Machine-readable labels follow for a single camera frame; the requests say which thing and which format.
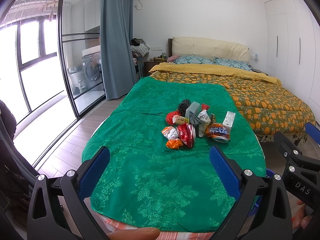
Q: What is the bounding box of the grey-blue curtain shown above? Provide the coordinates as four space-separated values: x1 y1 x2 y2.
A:
100 0 137 100

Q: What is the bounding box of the cream padded headboard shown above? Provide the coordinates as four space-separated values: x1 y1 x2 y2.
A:
168 37 250 63

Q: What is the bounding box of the clear plastic floss box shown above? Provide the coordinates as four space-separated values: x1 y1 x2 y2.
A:
185 101 201 118

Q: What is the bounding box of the yellow green snack bar wrapper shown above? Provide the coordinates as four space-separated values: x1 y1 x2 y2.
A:
172 115 189 125

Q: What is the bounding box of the gold foil wrapper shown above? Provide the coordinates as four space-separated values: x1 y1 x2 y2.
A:
210 114 216 125

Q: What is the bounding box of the red snack wrapper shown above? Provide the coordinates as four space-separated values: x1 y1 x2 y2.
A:
201 103 210 111

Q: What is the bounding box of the black framed glass door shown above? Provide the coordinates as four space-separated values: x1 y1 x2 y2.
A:
1 0 105 166

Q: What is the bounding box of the striped under cloth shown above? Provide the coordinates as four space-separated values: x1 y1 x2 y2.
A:
100 213 218 240

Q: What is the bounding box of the person's right hand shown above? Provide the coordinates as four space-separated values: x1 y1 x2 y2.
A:
292 199 313 230

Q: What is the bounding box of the orange floral quilt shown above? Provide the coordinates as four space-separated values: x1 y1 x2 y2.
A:
151 70 316 141

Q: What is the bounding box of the teal patterned right pillow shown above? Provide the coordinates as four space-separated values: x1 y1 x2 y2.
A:
215 57 252 72

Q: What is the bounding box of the red crushed can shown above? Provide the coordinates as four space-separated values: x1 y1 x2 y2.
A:
177 124 196 148

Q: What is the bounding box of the white green milk carton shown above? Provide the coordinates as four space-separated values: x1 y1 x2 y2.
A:
222 111 235 133

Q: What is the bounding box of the dark wooden nightstand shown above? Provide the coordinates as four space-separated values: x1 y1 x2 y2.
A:
143 59 165 77

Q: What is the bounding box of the teal patterned left pillow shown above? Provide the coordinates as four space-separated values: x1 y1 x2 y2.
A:
174 55 216 64

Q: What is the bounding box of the orange white snack bag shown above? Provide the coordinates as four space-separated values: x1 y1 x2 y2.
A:
162 126 179 140

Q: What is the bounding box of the red round wrapper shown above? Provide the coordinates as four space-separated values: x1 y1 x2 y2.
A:
165 111 180 126

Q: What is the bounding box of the pile of clothes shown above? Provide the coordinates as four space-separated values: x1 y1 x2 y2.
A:
130 38 151 58

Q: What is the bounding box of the white wardrobe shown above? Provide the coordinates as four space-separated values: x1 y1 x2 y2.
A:
265 0 319 121

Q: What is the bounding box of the orange wrapper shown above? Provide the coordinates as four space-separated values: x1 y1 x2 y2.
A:
166 138 184 149

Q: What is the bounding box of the orange blue chip bag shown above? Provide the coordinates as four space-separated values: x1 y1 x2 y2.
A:
205 123 230 144

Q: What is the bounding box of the washing machine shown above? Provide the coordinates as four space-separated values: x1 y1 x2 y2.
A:
82 53 101 87

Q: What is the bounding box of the green floral tablecloth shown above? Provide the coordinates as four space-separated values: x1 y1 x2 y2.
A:
81 76 267 233

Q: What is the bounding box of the yellow blanket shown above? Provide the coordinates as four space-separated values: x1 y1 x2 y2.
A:
149 62 282 87

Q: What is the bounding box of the teal patterned pillow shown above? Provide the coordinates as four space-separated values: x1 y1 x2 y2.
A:
215 57 252 72
174 55 216 64

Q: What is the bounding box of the person's left hand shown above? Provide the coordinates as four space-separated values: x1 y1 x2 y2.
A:
107 228 161 240

